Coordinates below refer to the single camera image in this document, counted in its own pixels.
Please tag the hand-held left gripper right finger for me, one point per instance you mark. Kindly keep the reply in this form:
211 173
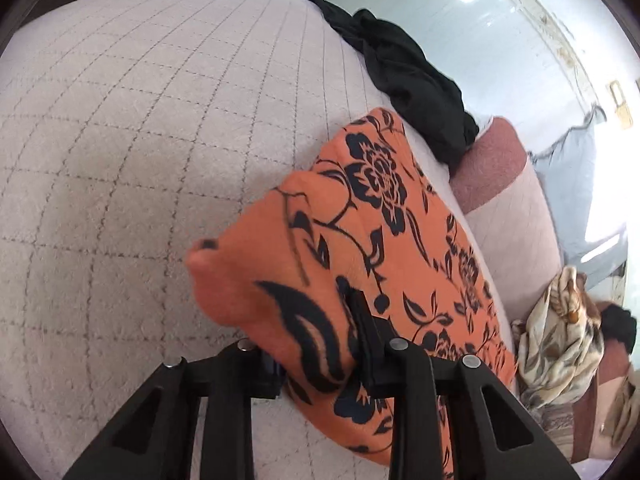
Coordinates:
370 340

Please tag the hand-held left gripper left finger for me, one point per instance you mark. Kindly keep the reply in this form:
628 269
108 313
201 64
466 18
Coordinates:
235 385

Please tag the orange floral shirt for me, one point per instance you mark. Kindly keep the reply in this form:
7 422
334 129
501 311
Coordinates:
330 220

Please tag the black clothes pile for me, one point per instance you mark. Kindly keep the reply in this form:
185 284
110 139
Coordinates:
410 85

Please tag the pink bolster cushion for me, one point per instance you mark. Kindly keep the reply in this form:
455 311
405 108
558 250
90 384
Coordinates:
510 220

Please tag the cream floral blanket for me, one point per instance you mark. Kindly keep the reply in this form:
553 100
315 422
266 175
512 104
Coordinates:
555 345

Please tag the striped sofa cushion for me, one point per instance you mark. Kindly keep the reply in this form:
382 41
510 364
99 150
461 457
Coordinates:
557 425

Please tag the black garment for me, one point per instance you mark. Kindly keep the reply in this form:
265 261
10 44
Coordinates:
617 325

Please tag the grey pillow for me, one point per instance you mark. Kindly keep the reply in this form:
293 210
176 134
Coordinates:
575 185

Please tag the beige wall switch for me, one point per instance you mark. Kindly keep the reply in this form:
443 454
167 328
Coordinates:
625 115
614 91

